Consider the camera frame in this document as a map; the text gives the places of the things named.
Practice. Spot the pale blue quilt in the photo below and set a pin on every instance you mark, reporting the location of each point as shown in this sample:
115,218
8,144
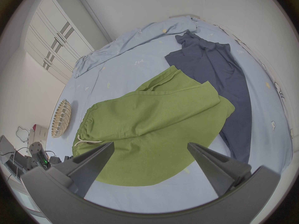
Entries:
112,50

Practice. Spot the white chest of drawers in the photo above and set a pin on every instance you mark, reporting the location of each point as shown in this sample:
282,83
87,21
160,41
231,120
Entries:
41,133

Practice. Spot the white wardrobe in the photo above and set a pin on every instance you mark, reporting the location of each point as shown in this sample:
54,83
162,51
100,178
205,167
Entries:
53,31

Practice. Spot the green shorts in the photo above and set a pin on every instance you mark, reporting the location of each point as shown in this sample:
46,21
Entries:
151,125

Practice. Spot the round woven basket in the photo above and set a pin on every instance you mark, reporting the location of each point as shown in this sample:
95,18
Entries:
61,118

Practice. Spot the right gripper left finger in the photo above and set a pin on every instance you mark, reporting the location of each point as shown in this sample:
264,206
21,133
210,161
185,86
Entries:
93,169

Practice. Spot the dark blue garment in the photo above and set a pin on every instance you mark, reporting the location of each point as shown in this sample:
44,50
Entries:
222,78

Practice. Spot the bed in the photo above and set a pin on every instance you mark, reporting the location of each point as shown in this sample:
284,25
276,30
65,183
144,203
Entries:
130,78

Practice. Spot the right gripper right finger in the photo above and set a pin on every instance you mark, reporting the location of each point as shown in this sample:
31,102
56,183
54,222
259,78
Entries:
215,169

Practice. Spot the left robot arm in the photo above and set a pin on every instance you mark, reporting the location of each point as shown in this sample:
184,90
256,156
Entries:
37,152

